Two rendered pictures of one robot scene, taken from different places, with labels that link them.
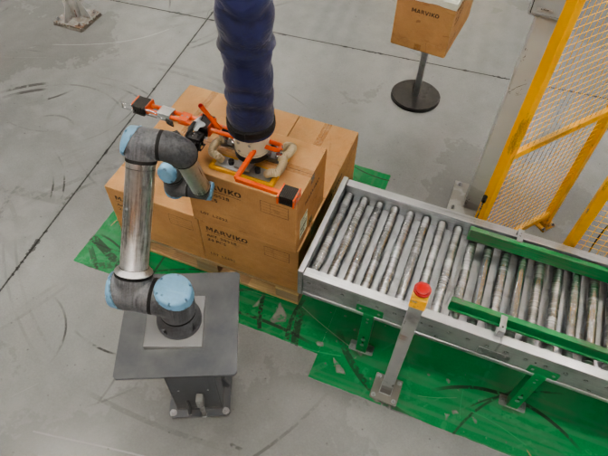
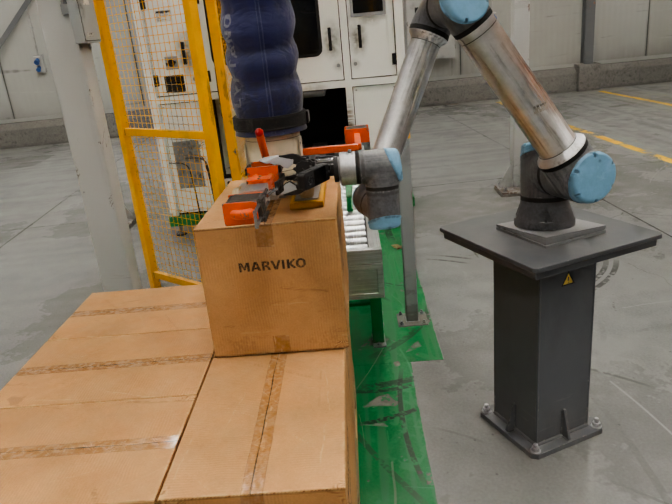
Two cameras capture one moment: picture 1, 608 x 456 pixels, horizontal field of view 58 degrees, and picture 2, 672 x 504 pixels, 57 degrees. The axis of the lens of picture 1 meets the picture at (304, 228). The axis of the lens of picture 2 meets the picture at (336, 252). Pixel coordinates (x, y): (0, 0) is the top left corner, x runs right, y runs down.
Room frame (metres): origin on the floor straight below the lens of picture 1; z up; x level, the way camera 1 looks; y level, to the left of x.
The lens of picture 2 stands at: (2.37, 2.15, 1.43)
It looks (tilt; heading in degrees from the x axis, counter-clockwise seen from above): 20 degrees down; 252
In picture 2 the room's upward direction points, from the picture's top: 5 degrees counter-clockwise
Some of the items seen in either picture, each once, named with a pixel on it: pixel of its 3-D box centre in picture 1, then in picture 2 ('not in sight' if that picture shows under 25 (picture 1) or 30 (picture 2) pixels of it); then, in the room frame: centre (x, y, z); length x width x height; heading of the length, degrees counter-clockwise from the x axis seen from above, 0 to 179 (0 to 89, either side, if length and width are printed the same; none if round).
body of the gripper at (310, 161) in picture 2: (191, 144); (316, 170); (1.88, 0.54, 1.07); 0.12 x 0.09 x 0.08; 160
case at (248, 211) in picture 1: (258, 184); (283, 255); (1.94, 0.25, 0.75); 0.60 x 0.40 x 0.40; 70
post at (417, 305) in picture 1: (401, 348); (407, 226); (1.15, -0.48, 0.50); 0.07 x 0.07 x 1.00; 70
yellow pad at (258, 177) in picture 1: (244, 167); (309, 187); (1.84, 0.30, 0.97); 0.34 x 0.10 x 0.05; 70
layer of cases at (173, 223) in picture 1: (240, 180); (190, 416); (2.33, 0.41, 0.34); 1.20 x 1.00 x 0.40; 70
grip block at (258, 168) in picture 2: (204, 125); (265, 174); (2.02, 0.50, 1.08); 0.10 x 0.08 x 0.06; 160
